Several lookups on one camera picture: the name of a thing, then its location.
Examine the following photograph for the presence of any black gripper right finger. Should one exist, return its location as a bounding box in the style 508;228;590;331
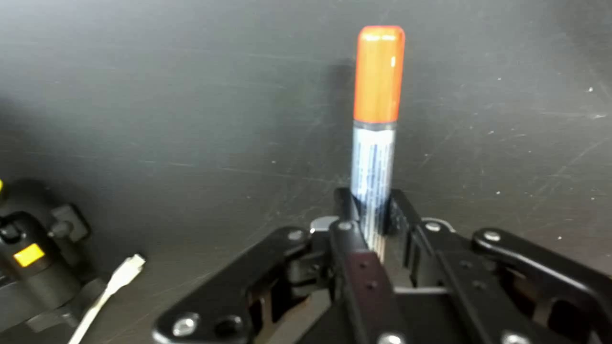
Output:
384;188;612;344

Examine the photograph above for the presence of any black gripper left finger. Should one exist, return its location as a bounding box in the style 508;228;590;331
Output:
150;188;409;344

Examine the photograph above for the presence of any orange capped marker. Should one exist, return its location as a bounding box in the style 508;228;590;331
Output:
347;23;407;264

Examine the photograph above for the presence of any white cable with flat connector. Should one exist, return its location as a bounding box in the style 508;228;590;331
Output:
64;253;147;344

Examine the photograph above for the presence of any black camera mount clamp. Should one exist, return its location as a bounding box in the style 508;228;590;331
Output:
0;178;110;335

